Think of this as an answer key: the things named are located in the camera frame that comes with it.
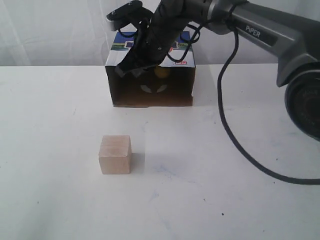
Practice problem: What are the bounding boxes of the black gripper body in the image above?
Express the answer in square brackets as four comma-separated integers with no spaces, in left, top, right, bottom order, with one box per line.
[132,0,200,66]

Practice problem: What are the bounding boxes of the yellow ball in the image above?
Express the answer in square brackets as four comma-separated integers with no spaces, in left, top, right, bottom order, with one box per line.
[154,65,171,79]

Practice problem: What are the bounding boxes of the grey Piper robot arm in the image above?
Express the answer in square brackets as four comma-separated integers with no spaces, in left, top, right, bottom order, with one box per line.
[108,0,320,140]

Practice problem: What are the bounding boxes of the open printed cardboard box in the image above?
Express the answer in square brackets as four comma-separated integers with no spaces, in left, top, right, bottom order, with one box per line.
[105,31,196,108]

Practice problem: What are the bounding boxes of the light wooden cube block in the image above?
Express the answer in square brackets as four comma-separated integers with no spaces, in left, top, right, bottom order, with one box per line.
[98,135,132,175]

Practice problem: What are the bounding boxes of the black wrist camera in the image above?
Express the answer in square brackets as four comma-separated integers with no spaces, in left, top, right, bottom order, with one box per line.
[106,0,153,32]

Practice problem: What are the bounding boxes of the black cable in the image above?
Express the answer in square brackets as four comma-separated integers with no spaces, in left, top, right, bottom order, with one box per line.
[216,9,320,185]

